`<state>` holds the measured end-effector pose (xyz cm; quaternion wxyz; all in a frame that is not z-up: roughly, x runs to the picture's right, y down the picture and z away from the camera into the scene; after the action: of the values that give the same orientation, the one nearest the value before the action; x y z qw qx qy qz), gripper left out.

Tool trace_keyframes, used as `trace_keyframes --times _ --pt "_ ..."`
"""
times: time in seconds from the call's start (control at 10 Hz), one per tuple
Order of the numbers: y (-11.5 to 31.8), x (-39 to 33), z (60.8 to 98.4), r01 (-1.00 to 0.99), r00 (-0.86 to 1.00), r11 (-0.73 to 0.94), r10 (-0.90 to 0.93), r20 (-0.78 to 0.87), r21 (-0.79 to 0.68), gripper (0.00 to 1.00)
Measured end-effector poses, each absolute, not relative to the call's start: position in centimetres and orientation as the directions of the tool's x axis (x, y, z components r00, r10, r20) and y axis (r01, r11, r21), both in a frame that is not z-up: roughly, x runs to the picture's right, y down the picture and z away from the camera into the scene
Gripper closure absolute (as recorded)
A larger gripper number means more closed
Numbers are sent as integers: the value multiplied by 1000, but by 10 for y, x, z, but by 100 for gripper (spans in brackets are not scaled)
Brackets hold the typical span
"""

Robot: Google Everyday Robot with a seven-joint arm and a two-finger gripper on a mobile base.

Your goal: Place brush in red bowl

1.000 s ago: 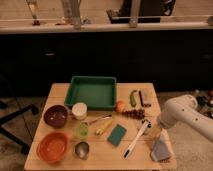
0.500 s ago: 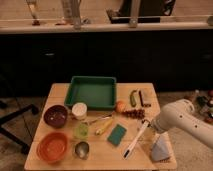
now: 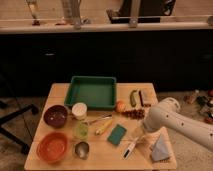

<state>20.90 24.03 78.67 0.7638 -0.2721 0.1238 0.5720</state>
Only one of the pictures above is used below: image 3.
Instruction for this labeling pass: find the white dish brush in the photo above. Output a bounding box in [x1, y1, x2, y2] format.
[123, 136, 144, 159]

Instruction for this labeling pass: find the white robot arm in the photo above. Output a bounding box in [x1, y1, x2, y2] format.
[142, 97, 213, 152]

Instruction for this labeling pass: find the dark purple bowl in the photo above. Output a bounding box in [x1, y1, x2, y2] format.
[43, 105, 68, 128]

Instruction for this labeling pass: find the orange red bowl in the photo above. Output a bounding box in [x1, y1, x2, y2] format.
[36, 132, 69, 163]

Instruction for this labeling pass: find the green plastic tray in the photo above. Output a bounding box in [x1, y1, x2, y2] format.
[64, 76, 117, 110]

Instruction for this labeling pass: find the orange fruit toy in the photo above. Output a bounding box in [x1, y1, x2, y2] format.
[115, 101, 126, 113]

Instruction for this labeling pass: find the metal spoon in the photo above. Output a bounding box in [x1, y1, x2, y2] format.
[83, 115, 112, 125]

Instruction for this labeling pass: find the white cup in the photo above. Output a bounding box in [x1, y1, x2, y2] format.
[72, 103, 87, 120]

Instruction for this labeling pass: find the dark grapes toy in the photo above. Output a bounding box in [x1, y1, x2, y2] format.
[122, 109, 145, 120]

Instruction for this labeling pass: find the yellow corn toy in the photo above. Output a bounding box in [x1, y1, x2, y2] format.
[95, 119, 113, 135]

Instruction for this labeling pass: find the green sponge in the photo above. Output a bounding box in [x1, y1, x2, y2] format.
[107, 124, 126, 146]

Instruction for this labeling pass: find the green translucent cup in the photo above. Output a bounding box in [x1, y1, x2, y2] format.
[74, 122, 88, 140]

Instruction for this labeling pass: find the small metal cup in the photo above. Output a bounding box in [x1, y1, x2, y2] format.
[75, 141, 90, 160]

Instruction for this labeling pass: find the grey folded cloth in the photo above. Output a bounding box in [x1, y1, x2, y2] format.
[151, 134, 170, 162]

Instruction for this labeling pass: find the black chair base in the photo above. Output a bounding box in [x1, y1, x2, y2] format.
[0, 104, 39, 155]

